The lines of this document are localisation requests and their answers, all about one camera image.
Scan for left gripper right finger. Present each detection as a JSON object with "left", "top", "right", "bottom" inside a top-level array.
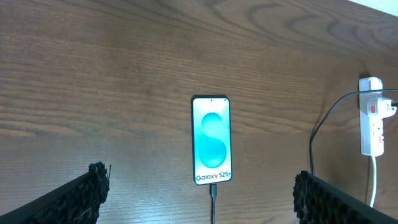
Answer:
[{"left": 293, "top": 170, "right": 397, "bottom": 224}]

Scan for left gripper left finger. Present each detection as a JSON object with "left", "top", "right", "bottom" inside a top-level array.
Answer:
[{"left": 1, "top": 162, "right": 111, "bottom": 224}]

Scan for black USB charging cable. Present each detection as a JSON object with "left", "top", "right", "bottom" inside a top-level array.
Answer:
[{"left": 209, "top": 88, "right": 398, "bottom": 224}]

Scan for blue Galaxy smartphone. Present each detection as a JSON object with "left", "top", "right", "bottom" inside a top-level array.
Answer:
[{"left": 191, "top": 95, "right": 233, "bottom": 185}]

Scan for white power strip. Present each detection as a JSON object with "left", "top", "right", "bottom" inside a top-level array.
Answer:
[{"left": 359, "top": 77, "right": 397, "bottom": 157}]

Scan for white power strip cord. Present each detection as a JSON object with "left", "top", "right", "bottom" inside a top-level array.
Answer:
[{"left": 369, "top": 155, "right": 377, "bottom": 208}]

